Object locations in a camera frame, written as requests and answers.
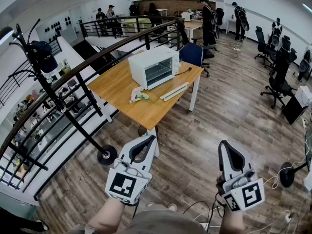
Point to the ceiling strip light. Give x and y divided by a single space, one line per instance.
307 8

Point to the black box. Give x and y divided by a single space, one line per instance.
293 111

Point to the group of black wall-hung items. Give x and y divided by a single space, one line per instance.
57 27

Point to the blue chair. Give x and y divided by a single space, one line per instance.
191 53

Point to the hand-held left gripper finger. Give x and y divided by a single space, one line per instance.
151 155
126 148

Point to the pink artificial flowers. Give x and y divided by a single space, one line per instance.
139 95

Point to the dark cap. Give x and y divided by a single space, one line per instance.
45 57

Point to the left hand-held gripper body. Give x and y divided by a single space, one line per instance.
123 185

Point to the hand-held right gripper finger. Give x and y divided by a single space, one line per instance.
243 155
220 160

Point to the person's beige shoe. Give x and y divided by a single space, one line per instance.
172 206
151 204

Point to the person's right hand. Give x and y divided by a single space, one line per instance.
220 182

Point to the person's grey trousers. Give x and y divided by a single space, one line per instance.
158 222

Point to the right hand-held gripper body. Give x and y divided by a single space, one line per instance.
251 194

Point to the black floor stand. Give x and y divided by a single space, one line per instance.
287 175

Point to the black coat rack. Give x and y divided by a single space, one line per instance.
52 96

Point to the round pendant lamp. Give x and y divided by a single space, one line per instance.
5 34

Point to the white power strip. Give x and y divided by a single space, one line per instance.
236 48
287 218

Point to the person's left forearm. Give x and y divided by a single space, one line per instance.
107 216

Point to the white glass oven door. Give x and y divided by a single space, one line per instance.
174 91

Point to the person's olive shirt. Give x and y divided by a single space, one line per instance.
80 229

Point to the person's right forearm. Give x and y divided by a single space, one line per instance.
231 222

